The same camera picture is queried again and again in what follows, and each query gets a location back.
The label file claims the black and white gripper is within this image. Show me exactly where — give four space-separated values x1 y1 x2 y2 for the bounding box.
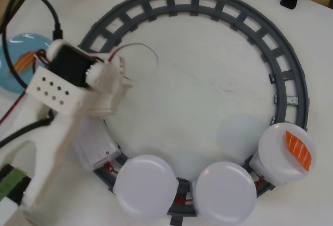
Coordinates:
45 38 135 117

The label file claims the white Shinkansen head car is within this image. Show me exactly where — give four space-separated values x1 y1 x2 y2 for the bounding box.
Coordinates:
72 118 122 172

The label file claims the blue dish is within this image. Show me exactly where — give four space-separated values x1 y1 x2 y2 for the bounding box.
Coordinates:
0 32 54 94

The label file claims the salmon nigiri sushi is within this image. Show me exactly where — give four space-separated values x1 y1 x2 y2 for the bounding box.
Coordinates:
7 51 39 75
285 130 313 172

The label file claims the round white dish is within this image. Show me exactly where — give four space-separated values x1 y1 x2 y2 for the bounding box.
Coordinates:
195 160 258 224
257 123 317 185
114 154 180 218

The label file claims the grey circular toy track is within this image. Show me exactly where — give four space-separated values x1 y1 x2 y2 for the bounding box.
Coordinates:
78 0 310 225

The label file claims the green black circuit board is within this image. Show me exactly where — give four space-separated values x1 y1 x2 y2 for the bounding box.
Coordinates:
0 164 32 205

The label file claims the small metal track contact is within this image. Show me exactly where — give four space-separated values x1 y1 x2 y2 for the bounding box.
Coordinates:
286 95 299 107

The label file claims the red white wire loop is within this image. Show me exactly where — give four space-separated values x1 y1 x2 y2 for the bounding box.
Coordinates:
108 43 160 84

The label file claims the white perforated camera housing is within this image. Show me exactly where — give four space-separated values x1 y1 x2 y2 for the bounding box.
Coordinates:
25 67 88 114

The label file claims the black USB cable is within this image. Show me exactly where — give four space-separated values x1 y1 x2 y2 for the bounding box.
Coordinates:
2 0 65 89

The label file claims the red string coupler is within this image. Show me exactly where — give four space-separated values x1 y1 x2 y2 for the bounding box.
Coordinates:
104 162 118 176
171 194 195 207
253 174 265 189

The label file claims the thick black cable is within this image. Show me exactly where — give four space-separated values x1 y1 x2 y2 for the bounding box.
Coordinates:
0 116 54 149

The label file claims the thin red wire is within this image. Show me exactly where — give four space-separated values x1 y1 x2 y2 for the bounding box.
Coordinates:
0 90 28 128

